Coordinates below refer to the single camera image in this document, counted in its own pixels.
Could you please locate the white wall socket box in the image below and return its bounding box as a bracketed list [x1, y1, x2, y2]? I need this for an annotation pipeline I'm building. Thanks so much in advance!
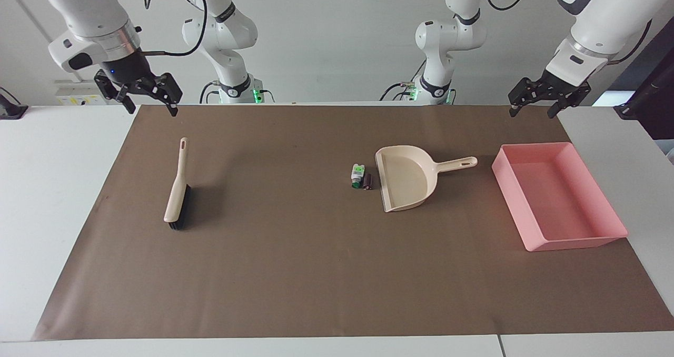
[54, 80, 107, 107]

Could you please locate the black stand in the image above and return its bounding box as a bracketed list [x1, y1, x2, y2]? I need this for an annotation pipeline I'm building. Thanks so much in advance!
[0, 86, 28, 121]
[613, 29, 674, 141]

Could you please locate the pink plastic bin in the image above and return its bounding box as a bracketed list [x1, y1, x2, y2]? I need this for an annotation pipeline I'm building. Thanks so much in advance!
[491, 142, 629, 252]

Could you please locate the beige plastic dustpan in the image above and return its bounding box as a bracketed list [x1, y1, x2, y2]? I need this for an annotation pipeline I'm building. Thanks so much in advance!
[374, 145, 479, 213]

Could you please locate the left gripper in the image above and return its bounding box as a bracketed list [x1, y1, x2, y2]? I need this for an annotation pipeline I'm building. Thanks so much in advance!
[508, 70, 592, 120]

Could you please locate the beige brush with black bristles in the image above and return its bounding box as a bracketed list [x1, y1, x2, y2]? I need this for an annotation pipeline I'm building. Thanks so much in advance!
[163, 137, 192, 231]

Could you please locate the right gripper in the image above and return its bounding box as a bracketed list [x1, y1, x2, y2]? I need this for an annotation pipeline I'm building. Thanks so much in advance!
[94, 49, 184, 117]

